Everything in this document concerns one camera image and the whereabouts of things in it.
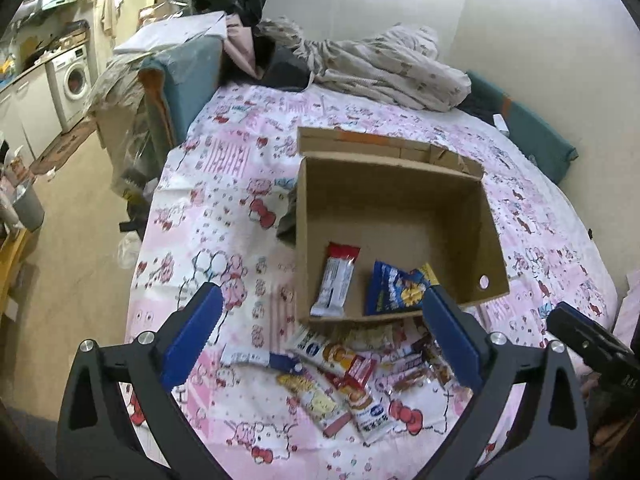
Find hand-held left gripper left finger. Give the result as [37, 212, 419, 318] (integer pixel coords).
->
[56, 282, 226, 480]

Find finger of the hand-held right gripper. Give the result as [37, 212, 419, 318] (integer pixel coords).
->
[546, 302, 632, 362]

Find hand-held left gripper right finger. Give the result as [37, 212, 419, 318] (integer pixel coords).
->
[420, 285, 590, 480]

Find white red bowl print packet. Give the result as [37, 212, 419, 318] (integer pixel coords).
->
[334, 360, 398, 445]

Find brown cardboard box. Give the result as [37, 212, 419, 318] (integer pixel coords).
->
[294, 126, 511, 325]

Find blue yellow snack packet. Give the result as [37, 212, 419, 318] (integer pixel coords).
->
[364, 259, 440, 317]

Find white plastic bag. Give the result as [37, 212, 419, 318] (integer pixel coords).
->
[116, 232, 143, 268]

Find white red snack bar packet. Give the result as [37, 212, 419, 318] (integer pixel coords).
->
[310, 241, 362, 318]

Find pile of snack packets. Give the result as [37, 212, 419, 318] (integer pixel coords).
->
[220, 317, 458, 445]

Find dark grey cloth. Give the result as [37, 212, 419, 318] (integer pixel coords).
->
[276, 191, 300, 250]

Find teal orange cushion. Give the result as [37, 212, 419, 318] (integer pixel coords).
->
[462, 70, 577, 186]
[137, 35, 226, 147]

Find grey bucket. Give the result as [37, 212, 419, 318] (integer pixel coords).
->
[11, 180, 46, 233]

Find clear plastic bag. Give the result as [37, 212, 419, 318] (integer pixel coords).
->
[90, 52, 168, 201]

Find brown door mat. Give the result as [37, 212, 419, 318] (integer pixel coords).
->
[29, 119, 98, 176]

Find black cloth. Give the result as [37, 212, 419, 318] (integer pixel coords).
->
[252, 35, 315, 92]

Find beige printed quilt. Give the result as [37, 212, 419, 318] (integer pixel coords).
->
[257, 16, 472, 112]

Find white washing machine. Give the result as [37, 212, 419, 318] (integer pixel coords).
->
[46, 45, 98, 133]

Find white kitchen cabinet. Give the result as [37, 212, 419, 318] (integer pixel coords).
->
[0, 65, 63, 161]

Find pink cloth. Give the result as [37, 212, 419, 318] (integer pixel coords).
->
[222, 14, 263, 80]

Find white paper sheets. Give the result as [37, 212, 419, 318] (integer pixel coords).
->
[114, 10, 228, 55]

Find hanging beige towel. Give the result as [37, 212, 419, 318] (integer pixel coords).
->
[100, 0, 125, 37]

